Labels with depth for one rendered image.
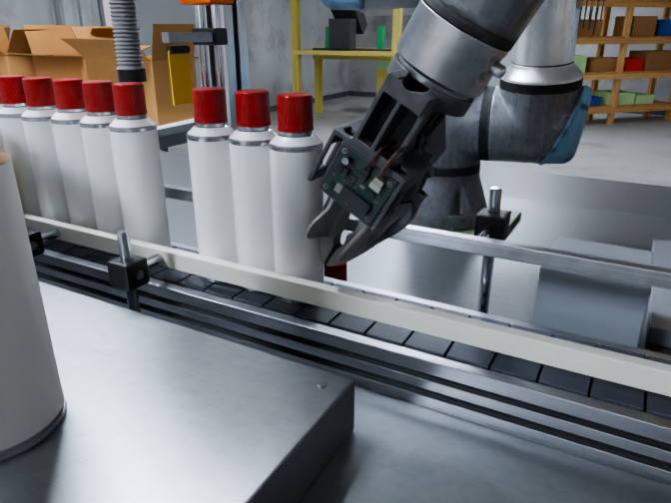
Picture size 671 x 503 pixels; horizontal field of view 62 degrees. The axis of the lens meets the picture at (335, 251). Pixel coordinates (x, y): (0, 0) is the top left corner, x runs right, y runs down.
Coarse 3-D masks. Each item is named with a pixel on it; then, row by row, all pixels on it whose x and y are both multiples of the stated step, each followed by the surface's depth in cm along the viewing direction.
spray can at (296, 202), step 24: (288, 96) 50; (312, 96) 51; (288, 120) 51; (312, 120) 52; (288, 144) 51; (312, 144) 51; (288, 168) 51; (312, 168) 52; (288, 192) 52; (312, 192) 53; (288, 216) 53; (312, 216) 53; (288, 240) 54; (312, 240) 54; (288, 264) 55; (312, 264) 55
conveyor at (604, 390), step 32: (96, 256) 68; (192, 288) 61; (224, 288) 60; (352, 288) 60; (320, 320) 54; (352, 320) 54; (448, 352) 48; (480, 352) 48; (544, 384) 44; (576, 384) 44; (608, 384) 44
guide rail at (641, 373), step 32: (32, 224) 71; (64, 224) 69; (192, 256) 59; (256, 288) 56; (288, 288) 54; (320, 288) 52; (384, 320) 50; (416, 320) 48; (448, 320) 47; (480, 320) 46; (512, 352) 45; (544, 352) 44; (576, 352) 42; (608, 352) 42; (640, 384) 41
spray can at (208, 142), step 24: (192, 96) 56; (216, 96) 55; (216, 120) 56; (192, 144) 56; (216, 144) 56; (192, 168) 57; (216, 168) 57; (216, 192) 57; (216, 216) 58; (216, 240) 59
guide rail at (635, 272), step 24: (168, 192) 68; (192, 192) 66; (408, 240) 54; (432, 240) 53; (456, 240) 52; (480, 240) 51; (552, 264) 48; (576, 264) 47; (600, 264) 46; (624, 264) 45; (648, 264) 45
